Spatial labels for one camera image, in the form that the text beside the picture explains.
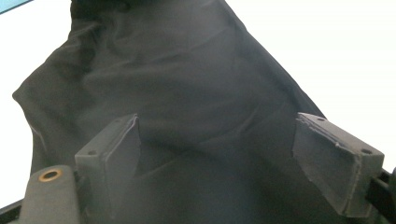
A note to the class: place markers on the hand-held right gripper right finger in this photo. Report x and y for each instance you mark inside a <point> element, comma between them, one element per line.
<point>336,168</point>

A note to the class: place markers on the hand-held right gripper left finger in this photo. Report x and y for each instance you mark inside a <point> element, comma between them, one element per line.
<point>109,165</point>

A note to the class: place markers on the black pants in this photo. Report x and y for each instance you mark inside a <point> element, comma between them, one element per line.
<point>193,93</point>

